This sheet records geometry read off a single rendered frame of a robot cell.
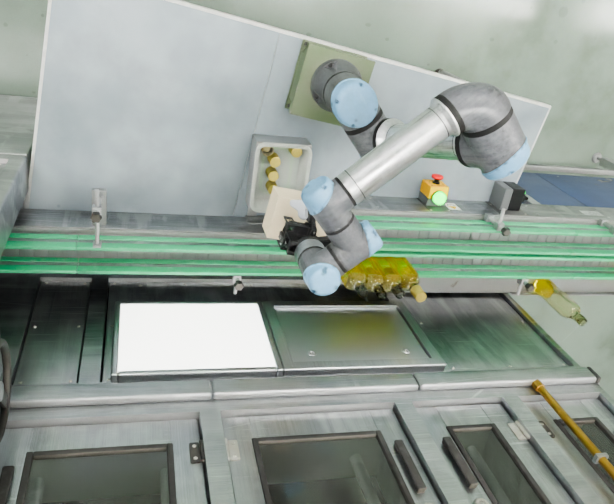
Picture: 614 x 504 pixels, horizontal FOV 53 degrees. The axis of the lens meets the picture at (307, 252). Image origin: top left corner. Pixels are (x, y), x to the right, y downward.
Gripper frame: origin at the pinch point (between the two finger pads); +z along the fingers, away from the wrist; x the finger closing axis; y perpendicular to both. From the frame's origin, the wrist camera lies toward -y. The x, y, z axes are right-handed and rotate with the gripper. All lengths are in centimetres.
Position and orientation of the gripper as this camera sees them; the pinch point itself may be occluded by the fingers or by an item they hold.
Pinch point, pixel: (299, 218)
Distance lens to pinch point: 165.5
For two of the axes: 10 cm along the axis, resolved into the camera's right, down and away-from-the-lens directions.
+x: -2.8, 8.8, 3.9
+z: -2.3, -4.6, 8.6
